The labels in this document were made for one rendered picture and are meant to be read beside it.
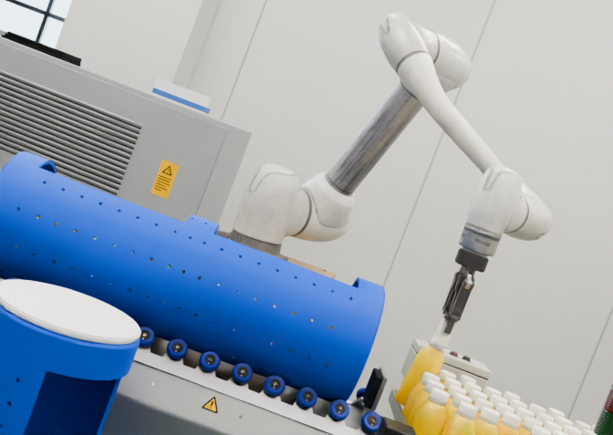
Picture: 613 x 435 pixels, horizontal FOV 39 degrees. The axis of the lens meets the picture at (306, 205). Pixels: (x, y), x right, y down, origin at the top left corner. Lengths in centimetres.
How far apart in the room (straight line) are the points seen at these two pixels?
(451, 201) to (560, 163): 60
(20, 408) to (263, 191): 117
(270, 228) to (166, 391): 77
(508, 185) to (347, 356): 55
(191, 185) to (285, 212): 107
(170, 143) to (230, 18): 147
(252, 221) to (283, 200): 11
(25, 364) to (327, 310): 65
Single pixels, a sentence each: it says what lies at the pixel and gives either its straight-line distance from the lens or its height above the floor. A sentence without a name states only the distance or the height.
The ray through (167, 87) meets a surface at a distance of 377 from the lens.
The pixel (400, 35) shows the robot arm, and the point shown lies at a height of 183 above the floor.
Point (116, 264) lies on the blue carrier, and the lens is 189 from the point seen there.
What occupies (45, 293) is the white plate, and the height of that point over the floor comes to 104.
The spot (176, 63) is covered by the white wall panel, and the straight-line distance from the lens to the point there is 463.
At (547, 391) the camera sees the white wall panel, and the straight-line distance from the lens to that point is 490.
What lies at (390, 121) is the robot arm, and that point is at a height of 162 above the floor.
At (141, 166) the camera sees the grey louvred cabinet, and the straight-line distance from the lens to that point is 362.
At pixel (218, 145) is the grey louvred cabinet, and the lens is 355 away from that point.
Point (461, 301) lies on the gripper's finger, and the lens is 207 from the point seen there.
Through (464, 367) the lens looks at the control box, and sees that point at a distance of 231.
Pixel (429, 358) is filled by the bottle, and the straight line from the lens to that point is 212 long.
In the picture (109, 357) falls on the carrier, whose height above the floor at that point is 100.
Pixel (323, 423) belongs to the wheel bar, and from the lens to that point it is 195.
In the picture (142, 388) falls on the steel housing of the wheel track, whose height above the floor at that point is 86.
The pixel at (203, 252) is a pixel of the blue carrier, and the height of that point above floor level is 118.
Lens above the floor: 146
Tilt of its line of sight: 3 degrees down
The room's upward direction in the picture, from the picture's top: 21 degrees clockwise
